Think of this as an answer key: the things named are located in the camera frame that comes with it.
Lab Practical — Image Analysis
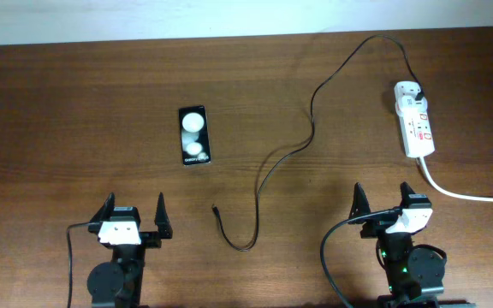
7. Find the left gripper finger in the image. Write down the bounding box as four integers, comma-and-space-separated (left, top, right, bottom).
90, 192, 116, 223
154, 192, 173, 238

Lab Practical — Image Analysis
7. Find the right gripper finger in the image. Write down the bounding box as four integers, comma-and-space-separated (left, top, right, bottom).
400, 181, 416, 201
348, 182, 371, 223

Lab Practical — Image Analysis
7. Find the white power strip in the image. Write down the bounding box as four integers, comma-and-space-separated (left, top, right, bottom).
395, 103, 435, 158

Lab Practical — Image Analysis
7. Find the black USB charging cable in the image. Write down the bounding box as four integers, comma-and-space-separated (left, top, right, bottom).
211, 34, 425, 252

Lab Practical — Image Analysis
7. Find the black Galaxy smartphone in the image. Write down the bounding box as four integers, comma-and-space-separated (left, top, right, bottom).
178, 105, 211, 166

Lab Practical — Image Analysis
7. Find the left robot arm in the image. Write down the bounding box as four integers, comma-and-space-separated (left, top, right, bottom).
87, 193, 173, 307

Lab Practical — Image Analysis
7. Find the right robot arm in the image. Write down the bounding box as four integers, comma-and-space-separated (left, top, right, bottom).
349, 182, 447, 307

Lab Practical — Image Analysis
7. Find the white USB charger adapter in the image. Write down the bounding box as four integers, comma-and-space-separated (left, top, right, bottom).
394, 81, 427, 110

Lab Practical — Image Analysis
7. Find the white power cord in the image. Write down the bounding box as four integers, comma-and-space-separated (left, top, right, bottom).
416, 156, 493, 206

